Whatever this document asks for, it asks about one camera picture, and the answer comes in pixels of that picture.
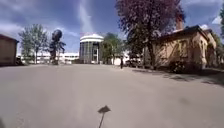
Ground person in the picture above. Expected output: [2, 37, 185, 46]
[119, 56, 125, 70]

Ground round glass building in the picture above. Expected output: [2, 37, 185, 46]
[78, 33, 105, 65]

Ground white low building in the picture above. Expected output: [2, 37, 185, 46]
[19, 51, 81, 65]

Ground grey asphalt ground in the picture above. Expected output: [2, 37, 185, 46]
[0, 63, 224, 128]

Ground red-leaved tree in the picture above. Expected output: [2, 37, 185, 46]
[114, 0, 187, 70]

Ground dark slender tree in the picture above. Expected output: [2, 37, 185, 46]
[48, 29, 67, 66]

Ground dark bush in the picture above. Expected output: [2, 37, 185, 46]
[167, 59, 202, 75]

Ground yellow brick building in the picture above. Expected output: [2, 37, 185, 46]
[143, 13, 219, 73]

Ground pale green tree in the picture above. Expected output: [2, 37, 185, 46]
[18, 23, 50, 65]

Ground brown building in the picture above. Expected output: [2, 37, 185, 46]
[0, 33, 20, 67]

